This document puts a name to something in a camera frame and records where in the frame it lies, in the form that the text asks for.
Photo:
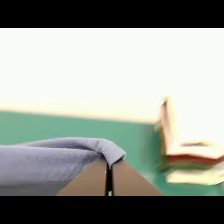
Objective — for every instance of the red garment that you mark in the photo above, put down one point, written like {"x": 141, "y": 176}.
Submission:
{"x": 195, "y": 159}

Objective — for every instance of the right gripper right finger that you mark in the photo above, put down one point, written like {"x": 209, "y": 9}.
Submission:
{"x": 131, "y": 183}

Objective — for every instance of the green garment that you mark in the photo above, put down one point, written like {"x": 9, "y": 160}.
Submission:
{"x": 186, "y": 165}

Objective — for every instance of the grey garment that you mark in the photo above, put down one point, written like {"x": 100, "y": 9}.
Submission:
{"x": 50, "y": 163}

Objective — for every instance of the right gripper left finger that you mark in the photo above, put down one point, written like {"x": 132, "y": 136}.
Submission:
{"x": 90, "y": 181}

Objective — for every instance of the cream garment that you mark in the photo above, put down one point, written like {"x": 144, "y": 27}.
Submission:
{"x": 196, "y": 176}

